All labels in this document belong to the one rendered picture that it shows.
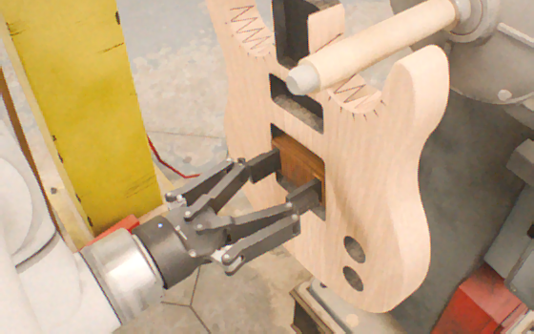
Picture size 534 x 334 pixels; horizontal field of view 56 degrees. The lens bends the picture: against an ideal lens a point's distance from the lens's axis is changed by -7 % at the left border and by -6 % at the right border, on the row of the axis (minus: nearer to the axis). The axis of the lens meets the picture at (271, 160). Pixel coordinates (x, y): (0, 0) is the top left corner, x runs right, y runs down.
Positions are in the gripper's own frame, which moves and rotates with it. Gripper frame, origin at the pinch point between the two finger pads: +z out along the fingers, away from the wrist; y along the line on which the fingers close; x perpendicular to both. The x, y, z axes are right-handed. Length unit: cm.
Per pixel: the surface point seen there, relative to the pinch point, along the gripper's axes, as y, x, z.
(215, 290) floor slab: -60, -96, 8
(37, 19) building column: -84, -2, -9
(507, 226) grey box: 11.8, -27.9, 37.1
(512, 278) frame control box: 23.1, -13.3, 16.7
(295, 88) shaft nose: 8.7, 18.9, -5.5
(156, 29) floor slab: -198, -73, 64
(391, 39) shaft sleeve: 9.7, 19.8, 5.0
